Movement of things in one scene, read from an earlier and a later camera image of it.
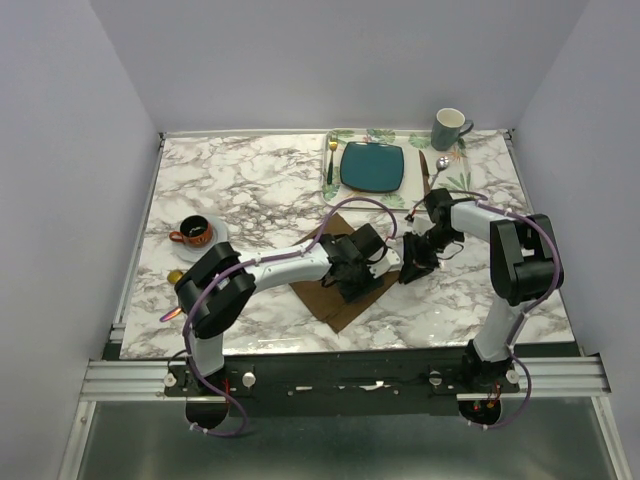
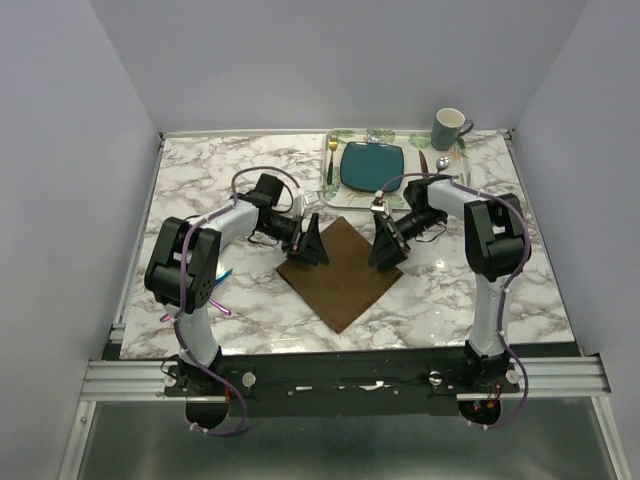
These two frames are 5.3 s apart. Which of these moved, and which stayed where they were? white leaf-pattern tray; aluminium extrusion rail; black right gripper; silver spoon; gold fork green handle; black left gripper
Moved: black right gripper; black left gripper
Stayed: aluminium extrusion rail; gold fork green handle; white leaf-pattern tray; silver spoon
